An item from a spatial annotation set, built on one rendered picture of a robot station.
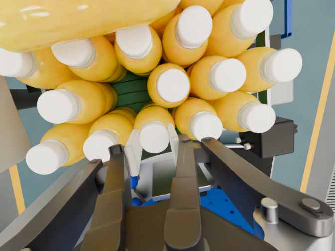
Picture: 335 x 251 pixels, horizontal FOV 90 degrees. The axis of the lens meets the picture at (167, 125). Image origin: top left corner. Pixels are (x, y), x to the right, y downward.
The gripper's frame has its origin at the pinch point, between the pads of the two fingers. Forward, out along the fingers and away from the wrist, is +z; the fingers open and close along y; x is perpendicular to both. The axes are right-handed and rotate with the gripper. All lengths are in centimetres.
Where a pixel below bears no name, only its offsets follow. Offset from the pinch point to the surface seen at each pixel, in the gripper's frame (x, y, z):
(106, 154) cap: -0.7, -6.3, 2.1
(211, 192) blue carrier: -17.0, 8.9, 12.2
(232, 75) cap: 6.0, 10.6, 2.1
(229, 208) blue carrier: -17.0, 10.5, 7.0
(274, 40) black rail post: 10.6, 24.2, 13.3
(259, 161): -63, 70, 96
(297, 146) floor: -65, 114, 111
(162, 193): -10.9, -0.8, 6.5
